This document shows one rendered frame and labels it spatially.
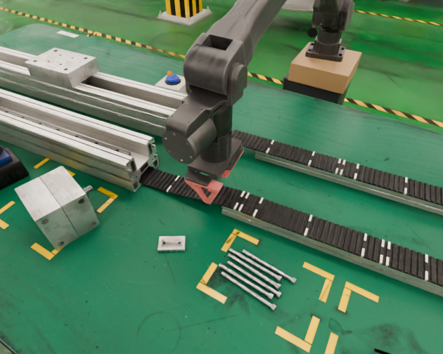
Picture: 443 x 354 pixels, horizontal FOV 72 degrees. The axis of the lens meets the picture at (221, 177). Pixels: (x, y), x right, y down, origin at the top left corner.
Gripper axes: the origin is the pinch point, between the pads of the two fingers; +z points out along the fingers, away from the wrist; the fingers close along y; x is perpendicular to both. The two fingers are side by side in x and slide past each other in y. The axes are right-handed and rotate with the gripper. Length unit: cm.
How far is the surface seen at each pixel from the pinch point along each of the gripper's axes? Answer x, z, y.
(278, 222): 13.9, 2.0, 1.7
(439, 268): 41.1, 2.0, -0.2
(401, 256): 35.1, 2.0, 0.0
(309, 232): 19.6, 2.3, 1.5
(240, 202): 5.4, 2.1, 0.2
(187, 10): -176, 71, -295
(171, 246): -2.9, 4.7, 13.3
